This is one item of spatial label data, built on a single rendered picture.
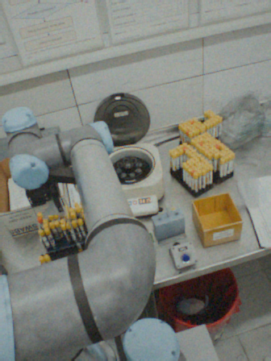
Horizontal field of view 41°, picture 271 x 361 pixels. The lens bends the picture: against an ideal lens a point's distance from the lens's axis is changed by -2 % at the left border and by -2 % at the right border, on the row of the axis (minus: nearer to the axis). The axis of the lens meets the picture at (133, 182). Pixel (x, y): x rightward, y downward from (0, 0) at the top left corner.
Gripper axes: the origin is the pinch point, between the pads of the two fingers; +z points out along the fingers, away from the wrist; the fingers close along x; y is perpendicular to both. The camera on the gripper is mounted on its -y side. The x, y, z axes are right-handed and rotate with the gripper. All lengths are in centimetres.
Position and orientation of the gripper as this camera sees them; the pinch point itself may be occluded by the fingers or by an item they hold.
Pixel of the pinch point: (64, 210)
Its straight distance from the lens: 108.4
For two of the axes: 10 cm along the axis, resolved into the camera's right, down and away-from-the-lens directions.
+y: -9.6, 2.6, -0.9
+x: 2.5, 6.9, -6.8
